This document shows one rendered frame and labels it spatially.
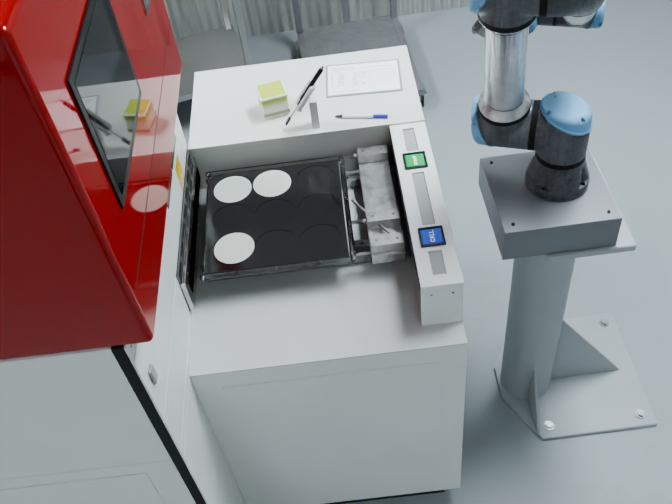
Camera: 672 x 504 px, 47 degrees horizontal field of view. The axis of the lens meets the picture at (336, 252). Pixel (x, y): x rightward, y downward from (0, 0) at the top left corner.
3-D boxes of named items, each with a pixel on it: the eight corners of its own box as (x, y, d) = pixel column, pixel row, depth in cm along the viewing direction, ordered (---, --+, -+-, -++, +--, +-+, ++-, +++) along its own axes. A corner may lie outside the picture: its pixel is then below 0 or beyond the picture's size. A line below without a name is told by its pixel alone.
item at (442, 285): (421, 326, 174) (420, 288, 164) (391, 165, 211) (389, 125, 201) (462, 321, 174) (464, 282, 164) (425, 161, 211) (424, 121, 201)
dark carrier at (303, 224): (204, 275, 181) (204, 273, 181) (209, 177, 204) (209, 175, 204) (349, 257, 180) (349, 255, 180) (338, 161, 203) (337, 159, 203)
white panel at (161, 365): (171, 459, 158) (110, 349, 128) (191, 189, 213) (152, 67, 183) (186, 458, 158) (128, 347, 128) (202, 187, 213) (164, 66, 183)
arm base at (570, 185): (578, 157, 193) (583, 126, 186) (596, 198, 183) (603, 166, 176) (518, 164, 193) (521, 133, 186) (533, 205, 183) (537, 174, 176)
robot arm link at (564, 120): (585, 169, 176) (594, 121, 166) (525, 162, 179) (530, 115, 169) (589, 136, 183) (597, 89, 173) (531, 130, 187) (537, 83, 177)
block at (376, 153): (358, 164, 204) (357, 155, 202) (357, 155, 206) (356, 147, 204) (388, 160, 204) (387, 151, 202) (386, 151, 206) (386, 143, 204)
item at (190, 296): (188, 310, 181) (178, 285, 173) (196, 183, 210) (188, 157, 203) (195, 309, 181) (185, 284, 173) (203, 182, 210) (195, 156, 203)
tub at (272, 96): (264, 121, 206) (260, 100, 201) (258, 105, 211) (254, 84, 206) (291, 114, 207) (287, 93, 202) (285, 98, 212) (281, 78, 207)
